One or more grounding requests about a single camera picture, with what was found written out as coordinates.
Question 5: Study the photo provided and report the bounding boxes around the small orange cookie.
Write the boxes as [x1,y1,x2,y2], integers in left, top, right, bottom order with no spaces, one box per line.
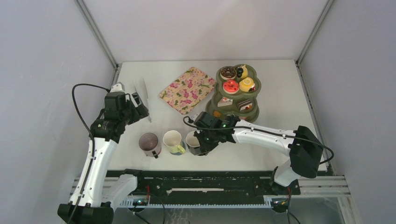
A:
[213,111,222,118]

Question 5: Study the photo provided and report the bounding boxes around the silver serving tongs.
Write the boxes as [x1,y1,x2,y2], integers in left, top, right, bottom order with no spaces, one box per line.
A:
[134,78,152,123]

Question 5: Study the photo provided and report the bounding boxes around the light green mug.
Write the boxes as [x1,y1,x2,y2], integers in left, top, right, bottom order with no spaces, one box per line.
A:
[163,130,183,155]

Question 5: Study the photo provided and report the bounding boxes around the black mug purple interior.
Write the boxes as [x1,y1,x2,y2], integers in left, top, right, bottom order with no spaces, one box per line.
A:
[139,133,162,159]

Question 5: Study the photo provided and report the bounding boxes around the chocolate striped cake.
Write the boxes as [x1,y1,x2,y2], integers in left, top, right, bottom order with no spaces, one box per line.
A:
[237,99,253,111]

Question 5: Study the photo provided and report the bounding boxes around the red donut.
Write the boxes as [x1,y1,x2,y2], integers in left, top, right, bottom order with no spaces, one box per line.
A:
[222,79,239,95]

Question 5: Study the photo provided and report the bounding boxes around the yellow pudding cake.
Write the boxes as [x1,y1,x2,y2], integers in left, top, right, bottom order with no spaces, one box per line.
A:
[239,77,255,92]

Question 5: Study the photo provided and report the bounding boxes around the chocolate donut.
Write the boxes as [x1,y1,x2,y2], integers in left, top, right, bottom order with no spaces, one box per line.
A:
[219,66,237,80]

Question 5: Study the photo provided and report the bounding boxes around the yellow fruit cake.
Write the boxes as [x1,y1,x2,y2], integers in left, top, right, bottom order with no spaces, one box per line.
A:
[236,64,248,79]

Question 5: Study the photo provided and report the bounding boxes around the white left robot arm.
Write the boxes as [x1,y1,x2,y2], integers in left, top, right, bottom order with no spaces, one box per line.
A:
[57,91,149,224]

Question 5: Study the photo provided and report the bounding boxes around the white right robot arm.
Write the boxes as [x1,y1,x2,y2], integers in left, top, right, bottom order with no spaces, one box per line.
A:
[187,112,324,194]

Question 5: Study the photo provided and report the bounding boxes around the blue-grey round coaster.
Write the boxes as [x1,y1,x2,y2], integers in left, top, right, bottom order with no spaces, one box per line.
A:
[177,141,186,154]

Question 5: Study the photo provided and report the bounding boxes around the green three-tier dessert stand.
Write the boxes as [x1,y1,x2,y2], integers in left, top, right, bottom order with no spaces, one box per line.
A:
[205,64,262,122]

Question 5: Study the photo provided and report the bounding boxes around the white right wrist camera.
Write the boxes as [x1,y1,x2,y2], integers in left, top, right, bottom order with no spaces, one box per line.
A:
[190,113,199,123]

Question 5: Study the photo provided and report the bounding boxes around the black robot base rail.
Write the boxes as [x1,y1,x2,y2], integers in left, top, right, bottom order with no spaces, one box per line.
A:
[106,169,300,205]

